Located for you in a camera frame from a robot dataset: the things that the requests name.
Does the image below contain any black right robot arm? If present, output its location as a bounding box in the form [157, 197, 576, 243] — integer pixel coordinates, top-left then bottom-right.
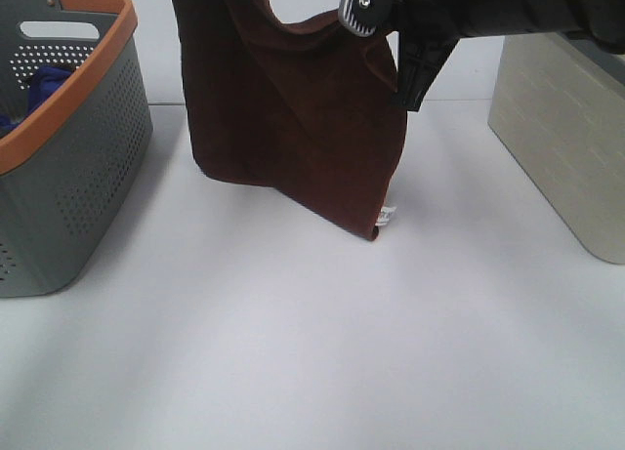
[338, 0, 624, 111]

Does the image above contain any striped right gripper finger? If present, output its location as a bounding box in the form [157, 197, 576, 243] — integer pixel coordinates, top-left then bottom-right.
[338, 0, 395, 37]

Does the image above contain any grey basket with orange rim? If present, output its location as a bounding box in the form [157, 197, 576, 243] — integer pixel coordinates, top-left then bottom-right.
[1, 0, 152, 298]

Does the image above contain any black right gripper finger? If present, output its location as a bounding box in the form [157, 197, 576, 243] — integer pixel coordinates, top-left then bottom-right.
[393, 31, 457, 112]

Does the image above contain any brown towel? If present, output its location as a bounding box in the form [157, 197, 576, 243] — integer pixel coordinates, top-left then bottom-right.
[172, 0, 407, 240]

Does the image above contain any blue towel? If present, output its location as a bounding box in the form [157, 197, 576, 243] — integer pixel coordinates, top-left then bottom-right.
[1, 63, 75, 138]

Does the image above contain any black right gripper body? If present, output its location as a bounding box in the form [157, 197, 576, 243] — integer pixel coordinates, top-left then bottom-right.
[389, 0, 469, 44]

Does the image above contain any beige bin with grey rim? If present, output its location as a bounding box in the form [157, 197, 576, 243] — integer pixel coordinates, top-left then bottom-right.
[488, 34, 624, 265]

